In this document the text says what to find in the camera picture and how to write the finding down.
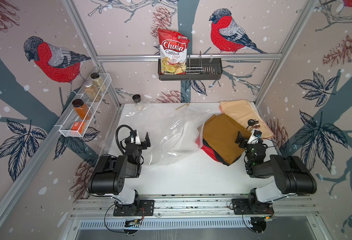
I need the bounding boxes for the brown trousers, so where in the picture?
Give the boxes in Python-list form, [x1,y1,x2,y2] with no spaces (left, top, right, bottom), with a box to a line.
[202,114,251,165]

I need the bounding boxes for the clear plastic vacuum bag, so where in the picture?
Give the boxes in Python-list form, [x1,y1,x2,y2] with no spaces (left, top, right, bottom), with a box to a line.
[124,105,210,166]

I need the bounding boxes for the black trousers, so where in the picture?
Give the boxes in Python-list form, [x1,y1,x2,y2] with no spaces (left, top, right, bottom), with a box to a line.
[201,142,230,166]

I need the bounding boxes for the red trousers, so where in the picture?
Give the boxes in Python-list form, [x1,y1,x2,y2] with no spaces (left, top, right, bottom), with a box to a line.
[195,137,220,163]

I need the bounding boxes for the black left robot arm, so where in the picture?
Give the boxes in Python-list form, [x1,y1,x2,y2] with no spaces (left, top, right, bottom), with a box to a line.
[86,125,246,206]

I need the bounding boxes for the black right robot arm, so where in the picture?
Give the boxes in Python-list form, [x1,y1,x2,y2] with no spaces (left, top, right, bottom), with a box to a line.
[245,143,317,205]

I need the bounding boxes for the Chuba cassava chips bag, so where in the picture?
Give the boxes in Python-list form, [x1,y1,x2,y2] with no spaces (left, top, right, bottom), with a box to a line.
[158,29,189,75]

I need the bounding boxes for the black spoon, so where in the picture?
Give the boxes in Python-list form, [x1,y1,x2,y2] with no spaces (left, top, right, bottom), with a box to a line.
[247,119,256,126]

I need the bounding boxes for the beige folded cloth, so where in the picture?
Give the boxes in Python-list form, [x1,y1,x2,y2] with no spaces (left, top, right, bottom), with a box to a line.
[220,99,274,140]

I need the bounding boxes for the black lid seasoning shaker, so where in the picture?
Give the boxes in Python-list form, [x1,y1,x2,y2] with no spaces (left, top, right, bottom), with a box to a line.
[132,94,143,111]

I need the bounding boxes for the small orange box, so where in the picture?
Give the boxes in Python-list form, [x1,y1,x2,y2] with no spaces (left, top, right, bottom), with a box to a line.
[71,121,86,134]

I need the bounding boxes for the orange spice jar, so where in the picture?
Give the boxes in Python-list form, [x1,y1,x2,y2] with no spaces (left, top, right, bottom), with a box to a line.
[72,99,92,120]

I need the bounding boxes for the beige spice jar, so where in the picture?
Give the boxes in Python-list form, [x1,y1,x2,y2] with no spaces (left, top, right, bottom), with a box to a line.
[83,80,101,102]

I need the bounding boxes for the pale spice jar black lid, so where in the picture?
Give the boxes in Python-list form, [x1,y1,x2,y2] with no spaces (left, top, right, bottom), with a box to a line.
[90,73,107,92]

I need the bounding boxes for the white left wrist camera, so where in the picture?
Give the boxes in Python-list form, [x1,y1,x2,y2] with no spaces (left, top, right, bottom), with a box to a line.
[131,133,141,145]

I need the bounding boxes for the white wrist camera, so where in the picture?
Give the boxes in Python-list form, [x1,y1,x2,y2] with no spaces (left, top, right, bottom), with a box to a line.
[131,133,141,145]
[247,129,262,144]

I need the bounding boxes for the black flexible cable hose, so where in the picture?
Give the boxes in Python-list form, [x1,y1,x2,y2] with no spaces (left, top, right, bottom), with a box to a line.
[115,124,135,155]

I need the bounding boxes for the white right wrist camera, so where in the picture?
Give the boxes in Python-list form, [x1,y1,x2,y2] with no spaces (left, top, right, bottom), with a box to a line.
[247,129,262,144]

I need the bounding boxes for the clear acrylic wall shelf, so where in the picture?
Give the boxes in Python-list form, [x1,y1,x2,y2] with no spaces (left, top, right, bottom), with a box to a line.
[59,73,112,139]

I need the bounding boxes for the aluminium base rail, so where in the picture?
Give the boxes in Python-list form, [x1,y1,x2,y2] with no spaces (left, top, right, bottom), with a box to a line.
[69,194,319,232]

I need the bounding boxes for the black wire wall basket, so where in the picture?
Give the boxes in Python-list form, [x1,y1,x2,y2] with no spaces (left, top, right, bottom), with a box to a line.
[158,56,223,81]

